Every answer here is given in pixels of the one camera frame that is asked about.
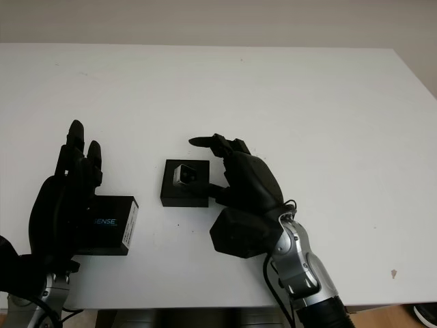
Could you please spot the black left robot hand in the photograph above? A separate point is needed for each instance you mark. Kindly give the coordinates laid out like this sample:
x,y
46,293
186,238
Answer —
x,y
58,215

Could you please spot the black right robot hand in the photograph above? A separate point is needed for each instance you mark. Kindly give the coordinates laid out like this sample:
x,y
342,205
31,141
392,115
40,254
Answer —
x,y
252,184

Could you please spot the small silver depth camera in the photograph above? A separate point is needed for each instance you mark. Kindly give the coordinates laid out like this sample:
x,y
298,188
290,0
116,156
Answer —
x,y
186,175

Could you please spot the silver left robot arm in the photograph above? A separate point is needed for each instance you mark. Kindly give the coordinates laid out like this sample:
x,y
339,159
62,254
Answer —
x,y
48,294

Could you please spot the black RealSense box lid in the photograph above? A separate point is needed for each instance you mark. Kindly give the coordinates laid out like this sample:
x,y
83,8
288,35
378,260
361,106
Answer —
x,y
109,225

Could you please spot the black foam-lined box base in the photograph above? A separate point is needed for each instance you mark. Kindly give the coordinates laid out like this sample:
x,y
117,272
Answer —
x,y
181,200

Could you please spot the dark grey robot torso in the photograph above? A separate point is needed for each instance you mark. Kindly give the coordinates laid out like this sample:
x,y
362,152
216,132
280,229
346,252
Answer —
x,y
191,319

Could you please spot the black and white shoe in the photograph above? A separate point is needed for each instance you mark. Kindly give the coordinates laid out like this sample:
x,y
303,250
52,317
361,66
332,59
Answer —
x,y
426,312

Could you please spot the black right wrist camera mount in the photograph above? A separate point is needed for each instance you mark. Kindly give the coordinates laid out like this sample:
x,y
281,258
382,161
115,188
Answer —
x,y
239,232

